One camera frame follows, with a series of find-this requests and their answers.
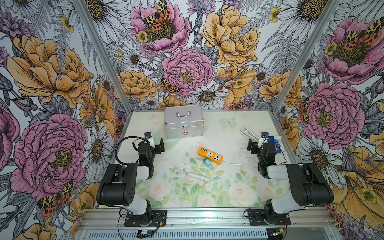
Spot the white electric toothbrush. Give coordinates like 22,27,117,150
173,168,210,183

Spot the white USB charging cable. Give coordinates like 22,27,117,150
208,164,232,188

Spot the teal USB charger plug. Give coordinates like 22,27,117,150
204,159,212,168

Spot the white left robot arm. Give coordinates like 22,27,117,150
96,133,165,227

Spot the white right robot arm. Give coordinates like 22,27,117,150
244,140,334,226

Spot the blue snack packet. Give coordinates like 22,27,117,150
268,136,282,154

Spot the silver aluminium first-aid case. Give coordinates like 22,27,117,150
164,105,205,139

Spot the orange power strip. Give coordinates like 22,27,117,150
198,147,223,165

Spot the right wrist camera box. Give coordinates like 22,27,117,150
258,132,269,148

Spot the white power strip cord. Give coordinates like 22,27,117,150
221,143,262,169

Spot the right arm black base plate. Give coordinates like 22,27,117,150
244,209,292,226

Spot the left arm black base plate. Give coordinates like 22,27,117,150
124,210,168,227

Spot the aluminium front rail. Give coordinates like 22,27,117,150
76,207,342,240

